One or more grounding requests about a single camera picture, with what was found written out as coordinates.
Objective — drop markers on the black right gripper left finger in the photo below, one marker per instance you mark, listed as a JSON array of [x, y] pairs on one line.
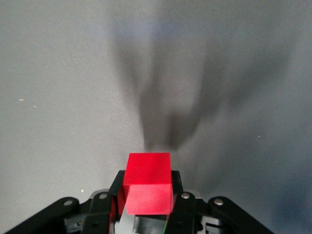
[[100, 214]]

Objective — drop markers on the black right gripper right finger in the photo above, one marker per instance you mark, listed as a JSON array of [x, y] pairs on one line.
[[184, 212]]

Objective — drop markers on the red cube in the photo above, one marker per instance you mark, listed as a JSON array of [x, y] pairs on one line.
[[148, 185]]

